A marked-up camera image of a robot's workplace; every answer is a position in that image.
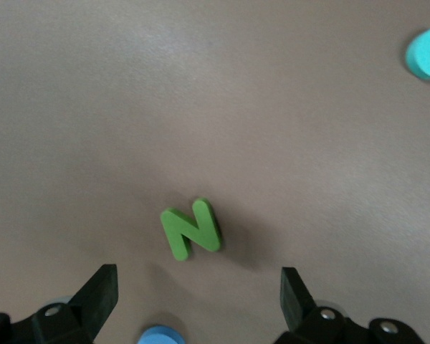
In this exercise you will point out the green foam letter N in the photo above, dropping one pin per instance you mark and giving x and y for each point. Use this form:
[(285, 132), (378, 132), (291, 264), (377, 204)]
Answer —
[(175, 233)]

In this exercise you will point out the brown table cover sheet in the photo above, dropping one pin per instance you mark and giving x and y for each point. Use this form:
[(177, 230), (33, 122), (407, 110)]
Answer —
[(129, 107)]

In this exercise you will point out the blue foam letter o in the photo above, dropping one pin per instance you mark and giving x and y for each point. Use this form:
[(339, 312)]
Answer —
[(159, 337)]

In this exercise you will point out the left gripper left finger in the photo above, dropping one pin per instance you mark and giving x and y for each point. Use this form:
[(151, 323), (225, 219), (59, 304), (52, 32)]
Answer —
[(75, 322)]

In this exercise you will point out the teal foam letter c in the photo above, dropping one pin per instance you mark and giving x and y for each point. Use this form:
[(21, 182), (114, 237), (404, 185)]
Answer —
[(421, 53)]

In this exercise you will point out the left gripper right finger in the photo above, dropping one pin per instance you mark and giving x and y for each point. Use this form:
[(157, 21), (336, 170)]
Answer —
[(308, 322)]

